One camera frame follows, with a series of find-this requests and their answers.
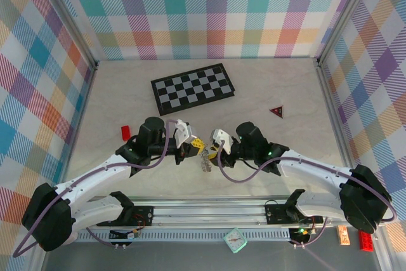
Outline silver keyring with chain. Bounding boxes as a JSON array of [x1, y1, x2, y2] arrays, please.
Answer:
[[198, 149, 214, 174]]

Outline black grey checkerboard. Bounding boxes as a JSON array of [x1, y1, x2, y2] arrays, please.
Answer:
[[150, 63, 236, 116]]

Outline teal square clock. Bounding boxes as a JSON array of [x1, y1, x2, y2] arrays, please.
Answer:
[[223, 227, 249, 254]]

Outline orange tag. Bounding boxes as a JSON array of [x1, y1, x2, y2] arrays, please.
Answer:
[[337, 225, 351, 246]]

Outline red toy brick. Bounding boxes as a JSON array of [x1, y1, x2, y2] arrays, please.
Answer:
[[358, 230, 375, 252]]

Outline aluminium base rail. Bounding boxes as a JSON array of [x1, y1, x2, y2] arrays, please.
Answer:
[[84, 196, 384, 231]]

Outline aluminium side rail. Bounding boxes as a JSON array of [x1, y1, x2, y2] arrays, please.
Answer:
[[312, 56, 396, 271], [30, 61, 100, 271]]

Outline slotted grey cable duct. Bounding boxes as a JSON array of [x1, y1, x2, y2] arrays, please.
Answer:
[[75, 228, 292, 242]]

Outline aluminium frame post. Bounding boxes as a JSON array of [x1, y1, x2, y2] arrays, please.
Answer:
[[33, 0, 100, 70], [315, 0, 383, 65]]

